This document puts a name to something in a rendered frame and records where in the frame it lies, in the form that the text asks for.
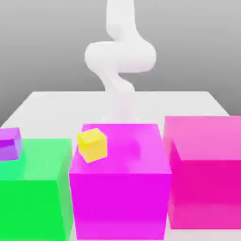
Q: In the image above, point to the large pink box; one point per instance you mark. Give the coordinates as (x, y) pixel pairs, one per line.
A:
(207, 184)

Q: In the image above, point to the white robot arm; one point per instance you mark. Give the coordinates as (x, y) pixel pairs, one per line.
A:
(120, 54)

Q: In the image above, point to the large green box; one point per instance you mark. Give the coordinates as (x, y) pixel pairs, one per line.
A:
(32, 197)

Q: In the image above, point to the large magenta box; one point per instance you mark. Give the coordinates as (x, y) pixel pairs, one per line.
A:
(120, 197)

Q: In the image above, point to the small yellow cube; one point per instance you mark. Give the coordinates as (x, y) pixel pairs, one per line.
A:
(93, 146)

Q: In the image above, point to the small purple cube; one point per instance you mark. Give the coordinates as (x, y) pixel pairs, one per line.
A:
(9, 145)

